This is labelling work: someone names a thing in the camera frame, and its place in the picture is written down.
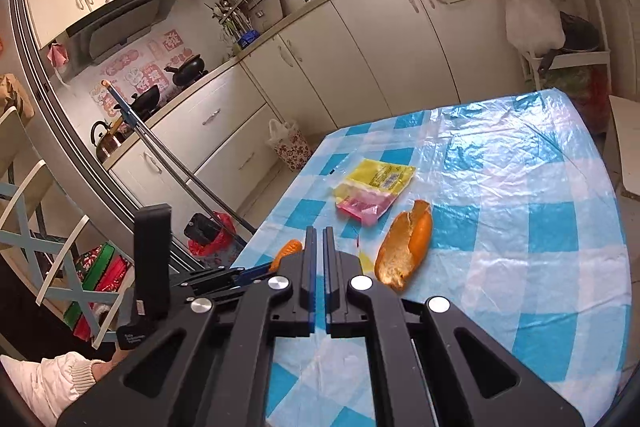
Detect metal kettle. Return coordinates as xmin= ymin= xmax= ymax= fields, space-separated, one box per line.
xmin=90 ymin=121 xmax=128 ymax=162

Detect red green quilted bag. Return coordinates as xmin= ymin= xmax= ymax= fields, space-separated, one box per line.
xmin=65 ymin=244 xmax=129 ymax=340

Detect red plastic bag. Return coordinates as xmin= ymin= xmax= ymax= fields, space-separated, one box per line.
xmin=565 ymin=64 xmax=612 ymax=128

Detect small bread roll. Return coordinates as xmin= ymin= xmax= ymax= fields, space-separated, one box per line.
xmin=270 ymin=239 xmax=304 ymax=273

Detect pink snack packet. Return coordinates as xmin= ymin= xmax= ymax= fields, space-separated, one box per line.
xmin=336 ymin=187 xmax=393 ymax=227

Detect black wok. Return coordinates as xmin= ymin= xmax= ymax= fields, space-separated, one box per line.
xmin=127 ymin=86 xmax=161 ymax=118
xmin=165 ymin=54 xmax=208 ymax=86

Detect cream kitchen cabinets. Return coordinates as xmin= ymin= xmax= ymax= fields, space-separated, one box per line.
xmin=25 ymin=0 xmax=640 ymax=228

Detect pink wall stickers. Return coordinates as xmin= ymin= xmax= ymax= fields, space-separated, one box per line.
xmin=90 ymin=29 xmax=196 ymax=118

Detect pink hanging cloth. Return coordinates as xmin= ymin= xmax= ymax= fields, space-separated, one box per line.
xmin=47 ymin=42 xmax=71 ymax=82

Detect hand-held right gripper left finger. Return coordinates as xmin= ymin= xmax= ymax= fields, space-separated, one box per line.
xmin=57 ymin=226 xmax=318 ymax=427

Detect blue white checkered tablecloth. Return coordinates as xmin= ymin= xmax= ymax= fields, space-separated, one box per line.
xmin=230 ymin=89 xmax=632 ymax=427

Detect large bread roll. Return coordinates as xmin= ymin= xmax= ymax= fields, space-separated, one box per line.
xmin=375 ymin=199 xmax=434 ymax=293

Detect white blue shelf unit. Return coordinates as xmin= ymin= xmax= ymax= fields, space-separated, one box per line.
xmin=0 ymin=107 xmax=132 ymax=348

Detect blue metal mop handle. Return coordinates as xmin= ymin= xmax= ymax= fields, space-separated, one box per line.
xmin=100 ymin=79 xmax=211 ymax=228

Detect white plastic bag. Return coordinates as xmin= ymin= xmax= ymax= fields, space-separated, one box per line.
xmin=505 ymin=0 xmax=566 ymax=55

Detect grey sliding door frame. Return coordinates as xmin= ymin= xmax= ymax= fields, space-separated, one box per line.
xmin=7 ymin=0 xmax=201 ymax=273

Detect kitchen utensil rack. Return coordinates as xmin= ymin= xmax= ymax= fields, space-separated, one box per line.
xmin=207 ymin=0 xmax=281 ymax=52

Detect range hood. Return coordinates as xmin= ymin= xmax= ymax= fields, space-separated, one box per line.
xmin=65 ymin=0 xmax=188 ymax=68

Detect black bag on red bag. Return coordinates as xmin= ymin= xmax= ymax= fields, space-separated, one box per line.
xmin=184 ymin=212 xmax=236 ymax=258

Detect metal pole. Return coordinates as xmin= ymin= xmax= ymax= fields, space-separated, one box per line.
xmin=142 ymin=124 xmax=253 ymax=240

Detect white stool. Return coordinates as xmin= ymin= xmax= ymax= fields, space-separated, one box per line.
xmin=602 ymin=96 xmax=640 ymax=198

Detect dark frying pan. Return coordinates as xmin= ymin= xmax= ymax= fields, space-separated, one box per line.
xmin=537 ymin=12 xmax=601 ymax=72

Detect yellow snack packet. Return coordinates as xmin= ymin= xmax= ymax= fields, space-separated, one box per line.
xmin=332 ymin=158 xmax=417 ymax=202

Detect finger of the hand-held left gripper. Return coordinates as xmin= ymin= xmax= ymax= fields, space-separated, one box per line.
xmin=184 ymin=278 xmax=261 ymax=302
xmin=171 ymin=262 xmax=276 ymax=289

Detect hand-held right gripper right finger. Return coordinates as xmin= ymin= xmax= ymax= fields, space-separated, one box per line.
xmin=323 ymin=226 xmax=584 ymax=427

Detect person's left forearm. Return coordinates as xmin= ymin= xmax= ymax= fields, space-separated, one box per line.
xmin=0 ymin=349 xmax=126 ymax=427

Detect floral waste bin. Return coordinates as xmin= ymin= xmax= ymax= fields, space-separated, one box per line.
xmin=267 ymin=119 xmax=313 ymax=170

